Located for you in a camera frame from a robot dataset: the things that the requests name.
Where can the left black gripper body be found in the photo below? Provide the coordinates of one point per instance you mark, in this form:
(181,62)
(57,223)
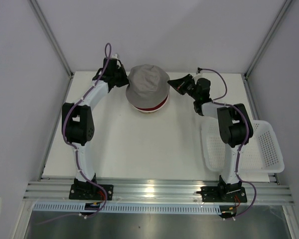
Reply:
(116,75)

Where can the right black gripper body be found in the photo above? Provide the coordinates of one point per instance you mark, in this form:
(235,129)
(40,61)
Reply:
(189,88)

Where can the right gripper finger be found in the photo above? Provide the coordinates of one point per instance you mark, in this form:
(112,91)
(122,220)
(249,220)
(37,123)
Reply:
(177,85)
(187,78)

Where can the white bucket hat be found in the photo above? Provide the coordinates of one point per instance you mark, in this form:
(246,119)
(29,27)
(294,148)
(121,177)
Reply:
(148,105)

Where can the grey bucket hat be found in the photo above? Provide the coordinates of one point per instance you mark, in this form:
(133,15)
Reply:
(147,82)

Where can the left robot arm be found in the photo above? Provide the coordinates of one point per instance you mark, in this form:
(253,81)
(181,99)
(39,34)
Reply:
(78,126)

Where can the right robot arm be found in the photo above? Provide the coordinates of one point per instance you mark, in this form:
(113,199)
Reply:
(234,128)

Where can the white plastic basket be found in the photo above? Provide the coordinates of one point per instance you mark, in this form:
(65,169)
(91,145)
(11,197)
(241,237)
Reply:
(262,154)

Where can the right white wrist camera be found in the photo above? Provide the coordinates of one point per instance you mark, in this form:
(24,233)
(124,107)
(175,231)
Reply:
(198,74)

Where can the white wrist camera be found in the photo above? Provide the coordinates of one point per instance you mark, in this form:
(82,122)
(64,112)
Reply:
(198,74)
(116,56)

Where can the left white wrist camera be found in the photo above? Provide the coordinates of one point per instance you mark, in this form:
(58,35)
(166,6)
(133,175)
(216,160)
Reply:
(116,56)

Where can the left aluminium frame post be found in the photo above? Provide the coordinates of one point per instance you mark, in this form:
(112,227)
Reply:
(42,20)

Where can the aluminium frame post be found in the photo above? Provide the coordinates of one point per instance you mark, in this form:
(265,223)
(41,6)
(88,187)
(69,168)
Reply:
(269,36)
(42,20)

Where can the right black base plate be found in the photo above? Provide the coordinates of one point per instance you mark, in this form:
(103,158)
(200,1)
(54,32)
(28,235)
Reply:
(212,194)

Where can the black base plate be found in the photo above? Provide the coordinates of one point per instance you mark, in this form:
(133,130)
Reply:
(85,191)
(212,194)

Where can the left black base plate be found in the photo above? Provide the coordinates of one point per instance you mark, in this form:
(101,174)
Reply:
(85,191)

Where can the right aluminium frame post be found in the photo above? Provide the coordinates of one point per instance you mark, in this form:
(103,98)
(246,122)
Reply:
(269,36)

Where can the aluminium mounting rail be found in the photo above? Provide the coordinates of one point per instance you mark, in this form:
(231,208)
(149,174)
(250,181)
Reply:
(150,191)

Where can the white slotted cable duct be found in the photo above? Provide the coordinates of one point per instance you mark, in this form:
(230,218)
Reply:
(195,209)

